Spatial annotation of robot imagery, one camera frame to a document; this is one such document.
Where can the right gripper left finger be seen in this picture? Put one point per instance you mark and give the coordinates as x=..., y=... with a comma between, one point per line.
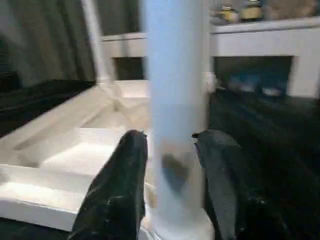
x=115, y=195

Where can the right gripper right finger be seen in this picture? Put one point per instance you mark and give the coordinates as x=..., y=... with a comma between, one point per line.
x=230, y=190

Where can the white plastic table top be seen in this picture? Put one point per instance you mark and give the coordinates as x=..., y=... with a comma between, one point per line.
x=62, y=162

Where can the white plastic table leg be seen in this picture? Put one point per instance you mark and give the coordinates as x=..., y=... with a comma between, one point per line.
x=175, y=75
x=96, y=37

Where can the black work mat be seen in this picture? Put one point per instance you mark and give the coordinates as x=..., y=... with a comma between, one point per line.
x=275, y=137

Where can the grey curtain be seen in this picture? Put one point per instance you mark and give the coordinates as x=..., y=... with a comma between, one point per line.
x=50, y=37

